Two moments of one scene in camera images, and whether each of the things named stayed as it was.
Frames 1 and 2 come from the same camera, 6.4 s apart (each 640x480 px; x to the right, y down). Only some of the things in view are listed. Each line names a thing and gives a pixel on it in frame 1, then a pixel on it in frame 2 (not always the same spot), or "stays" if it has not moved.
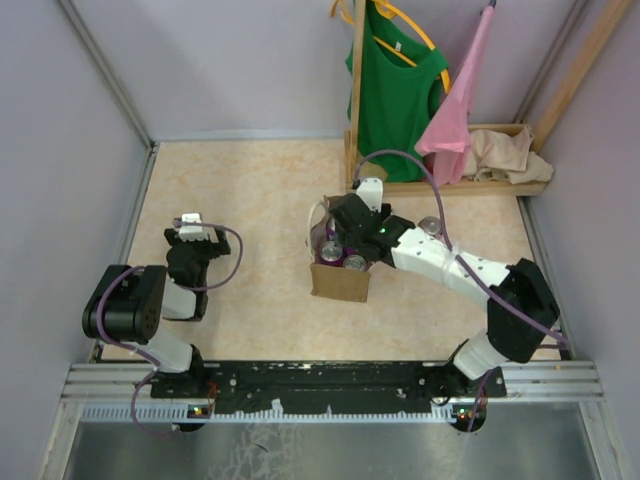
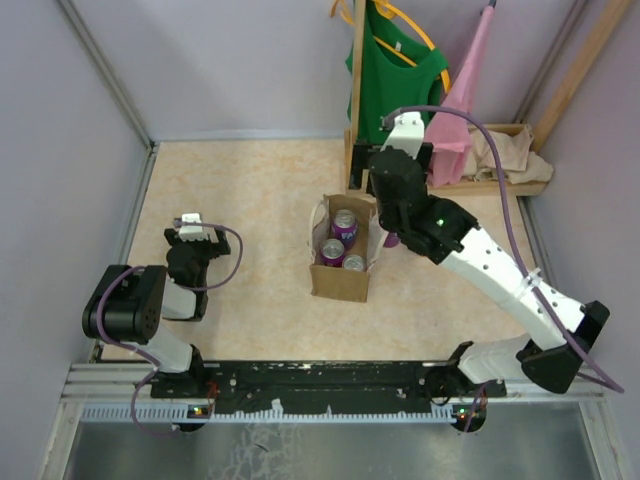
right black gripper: (344, 237) -> (361, 152)
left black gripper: (217, 248) stays
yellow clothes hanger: (388, 11) stays
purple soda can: (331, 253) stays
